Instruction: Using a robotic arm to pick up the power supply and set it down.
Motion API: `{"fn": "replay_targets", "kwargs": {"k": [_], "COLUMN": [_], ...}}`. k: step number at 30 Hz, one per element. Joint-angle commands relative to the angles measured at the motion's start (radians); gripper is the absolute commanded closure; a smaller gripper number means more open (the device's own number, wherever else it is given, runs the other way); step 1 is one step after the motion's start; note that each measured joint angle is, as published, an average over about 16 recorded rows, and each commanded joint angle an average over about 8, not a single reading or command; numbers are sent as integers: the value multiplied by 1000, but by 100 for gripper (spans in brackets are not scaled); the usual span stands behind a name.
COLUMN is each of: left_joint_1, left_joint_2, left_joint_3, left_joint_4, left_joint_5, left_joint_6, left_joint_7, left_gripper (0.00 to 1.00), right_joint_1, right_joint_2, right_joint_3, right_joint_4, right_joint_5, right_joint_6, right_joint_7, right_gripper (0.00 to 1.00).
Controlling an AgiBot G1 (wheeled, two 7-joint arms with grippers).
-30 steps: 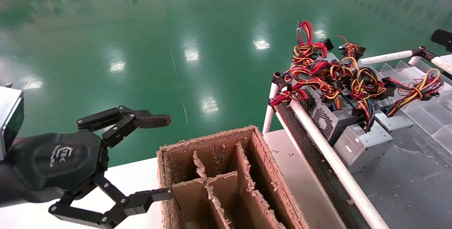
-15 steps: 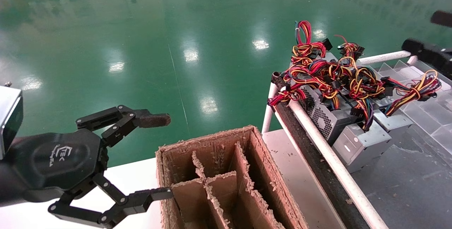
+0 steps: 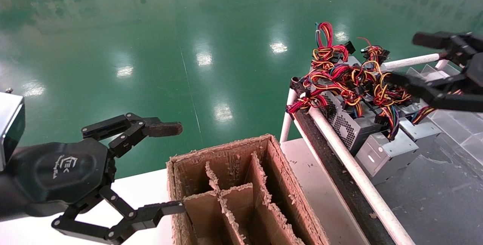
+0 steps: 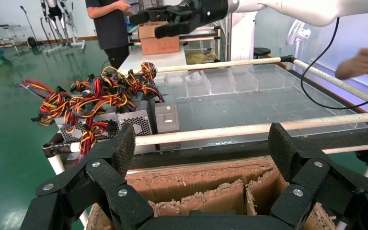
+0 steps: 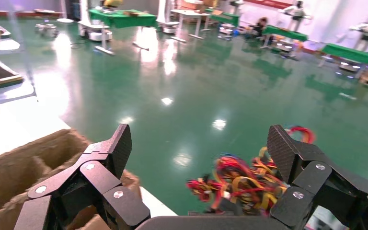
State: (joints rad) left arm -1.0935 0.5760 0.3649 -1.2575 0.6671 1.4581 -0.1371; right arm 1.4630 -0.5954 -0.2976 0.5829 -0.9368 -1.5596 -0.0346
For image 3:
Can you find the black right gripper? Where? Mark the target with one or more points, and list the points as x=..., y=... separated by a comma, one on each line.
x=478, y=67

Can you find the left gripper brown-padded finger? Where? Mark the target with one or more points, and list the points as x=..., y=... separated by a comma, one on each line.
x=162, y=128

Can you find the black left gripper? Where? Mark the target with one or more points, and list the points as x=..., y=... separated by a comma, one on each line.
x=56, y=169

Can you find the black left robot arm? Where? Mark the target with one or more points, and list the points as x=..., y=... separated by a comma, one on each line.
x=11, y=203

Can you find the small grey power supply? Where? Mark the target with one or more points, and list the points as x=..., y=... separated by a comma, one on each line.
x=409, y=112

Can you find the clear plastic divider tray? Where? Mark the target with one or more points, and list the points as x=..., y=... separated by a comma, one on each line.
x=464, y=128

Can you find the silver power supply with label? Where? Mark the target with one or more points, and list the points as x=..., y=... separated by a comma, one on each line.
x=388, y=156

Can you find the grey power supply perforated side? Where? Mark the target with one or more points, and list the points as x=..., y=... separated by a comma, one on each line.
x=347, y=128

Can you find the brown cardboard divider box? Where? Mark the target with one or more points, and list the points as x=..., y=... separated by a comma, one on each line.
x=279, y=173

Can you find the short white rack pipe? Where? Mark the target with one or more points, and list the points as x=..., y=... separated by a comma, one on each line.
x=287, y=124

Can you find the black pipe joint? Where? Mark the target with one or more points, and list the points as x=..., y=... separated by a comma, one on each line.
x=296, y=84

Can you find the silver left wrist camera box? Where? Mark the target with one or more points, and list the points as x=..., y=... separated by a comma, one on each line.
x=9, y=124

